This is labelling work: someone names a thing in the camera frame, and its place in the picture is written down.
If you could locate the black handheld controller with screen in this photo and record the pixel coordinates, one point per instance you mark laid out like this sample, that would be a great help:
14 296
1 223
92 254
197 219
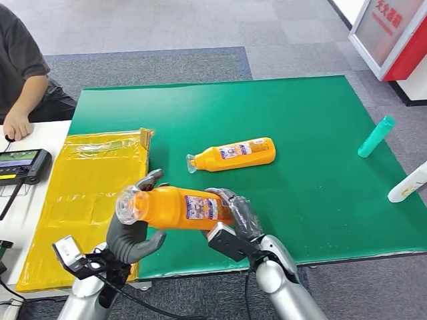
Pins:
23 164

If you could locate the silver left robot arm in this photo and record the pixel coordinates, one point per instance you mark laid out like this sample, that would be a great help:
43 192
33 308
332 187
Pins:
83 296

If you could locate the teal plastic bottle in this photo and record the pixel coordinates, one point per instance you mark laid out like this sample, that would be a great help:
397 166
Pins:
375 137

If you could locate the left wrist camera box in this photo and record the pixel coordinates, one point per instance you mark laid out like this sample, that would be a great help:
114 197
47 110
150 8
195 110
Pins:
68 256

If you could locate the yellow plastic wrapped box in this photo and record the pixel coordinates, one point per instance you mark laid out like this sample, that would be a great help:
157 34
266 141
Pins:
76 185

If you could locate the orange bottle with clear cap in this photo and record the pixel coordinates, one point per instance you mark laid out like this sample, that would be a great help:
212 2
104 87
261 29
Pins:
233 155
166 207

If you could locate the black object at desk edge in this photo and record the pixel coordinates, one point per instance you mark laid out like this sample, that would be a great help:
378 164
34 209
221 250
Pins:
4 256

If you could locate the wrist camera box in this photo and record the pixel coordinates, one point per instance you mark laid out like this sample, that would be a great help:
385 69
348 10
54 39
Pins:
68 256
227 243

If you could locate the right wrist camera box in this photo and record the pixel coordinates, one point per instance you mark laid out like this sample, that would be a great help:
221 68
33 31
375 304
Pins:
227 243

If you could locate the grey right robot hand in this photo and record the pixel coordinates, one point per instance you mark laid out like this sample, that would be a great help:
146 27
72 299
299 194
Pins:
245 216

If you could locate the green table mat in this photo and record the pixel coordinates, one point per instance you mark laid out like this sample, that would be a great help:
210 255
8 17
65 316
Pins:
267 106

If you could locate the person's hand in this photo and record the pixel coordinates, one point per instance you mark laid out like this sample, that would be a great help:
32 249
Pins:
17 126

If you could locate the white plastic bottle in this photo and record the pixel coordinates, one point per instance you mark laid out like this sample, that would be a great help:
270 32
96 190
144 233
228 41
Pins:
408 184

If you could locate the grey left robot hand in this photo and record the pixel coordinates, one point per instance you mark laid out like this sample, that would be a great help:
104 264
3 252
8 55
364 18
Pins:
128 243

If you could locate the red and white display stand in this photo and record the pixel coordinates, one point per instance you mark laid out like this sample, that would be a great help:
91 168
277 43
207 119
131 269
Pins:
390 35

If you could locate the grey table foot bracket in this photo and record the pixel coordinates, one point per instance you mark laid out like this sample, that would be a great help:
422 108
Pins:
141 285

